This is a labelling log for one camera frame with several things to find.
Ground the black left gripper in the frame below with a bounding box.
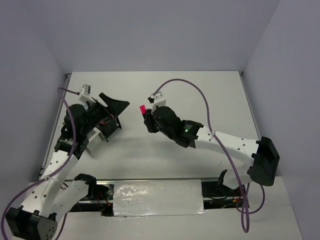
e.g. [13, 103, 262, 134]
[80, 92, 129, 135]

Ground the pink highlighter marker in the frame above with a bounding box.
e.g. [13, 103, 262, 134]
[139, 104, 147, 115]

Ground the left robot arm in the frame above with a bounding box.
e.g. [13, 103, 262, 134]
[1, 93, 130, 240]

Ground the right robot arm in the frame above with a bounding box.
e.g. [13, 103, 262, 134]
[140, 105, 280, 196]

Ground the black slotted organizer box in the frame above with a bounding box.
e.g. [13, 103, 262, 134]
[97, 120, 122, 142]

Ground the white slotted organizer box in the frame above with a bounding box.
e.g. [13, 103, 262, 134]
[85, 128, 105, 157]

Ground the silver taped front panel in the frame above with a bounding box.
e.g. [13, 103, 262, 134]
[113, 179, 206, 217]

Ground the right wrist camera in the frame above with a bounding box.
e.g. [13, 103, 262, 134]
[148, 91, 166, 113]

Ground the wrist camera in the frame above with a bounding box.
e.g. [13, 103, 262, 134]
[148, 91, 166, 113]
[79, 84, 94, 104]

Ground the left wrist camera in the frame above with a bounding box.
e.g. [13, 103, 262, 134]
[79, 84, 94, 104]

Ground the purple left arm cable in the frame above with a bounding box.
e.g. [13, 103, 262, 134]
[0, 87, 82, 240]

